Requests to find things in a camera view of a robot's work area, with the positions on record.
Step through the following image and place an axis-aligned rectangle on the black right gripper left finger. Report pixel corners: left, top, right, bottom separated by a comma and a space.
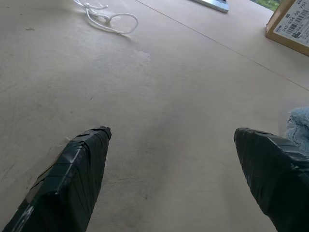
1, 125, 113, 232

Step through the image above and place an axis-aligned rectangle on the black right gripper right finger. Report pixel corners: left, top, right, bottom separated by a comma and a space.
233, 127, 309, 232

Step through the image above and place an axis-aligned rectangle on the light blue cloth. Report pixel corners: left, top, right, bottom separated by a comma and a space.
285, 105, 309, 157

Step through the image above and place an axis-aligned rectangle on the cardboard box with label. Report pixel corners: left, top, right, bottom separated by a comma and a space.
265, 0, 309, 58

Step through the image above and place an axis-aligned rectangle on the silver metal plate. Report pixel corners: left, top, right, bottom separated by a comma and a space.
190, 0, 229, 14

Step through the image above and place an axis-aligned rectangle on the white cable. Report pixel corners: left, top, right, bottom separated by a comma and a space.
73, 0, 139, 34

